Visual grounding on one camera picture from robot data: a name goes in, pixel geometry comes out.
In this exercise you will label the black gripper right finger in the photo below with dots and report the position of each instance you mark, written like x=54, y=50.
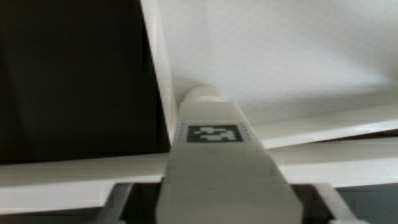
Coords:
x=326, y=208

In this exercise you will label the white desk leg block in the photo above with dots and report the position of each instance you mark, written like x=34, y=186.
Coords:
x=223, y=186

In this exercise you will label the white desk top tray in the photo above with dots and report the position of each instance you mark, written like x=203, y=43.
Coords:
x=297, y=55

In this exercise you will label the white front fence rail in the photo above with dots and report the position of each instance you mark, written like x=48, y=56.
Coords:
x=68, y=185

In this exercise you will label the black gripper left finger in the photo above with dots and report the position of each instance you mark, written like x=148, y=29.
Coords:
x=130, y=204

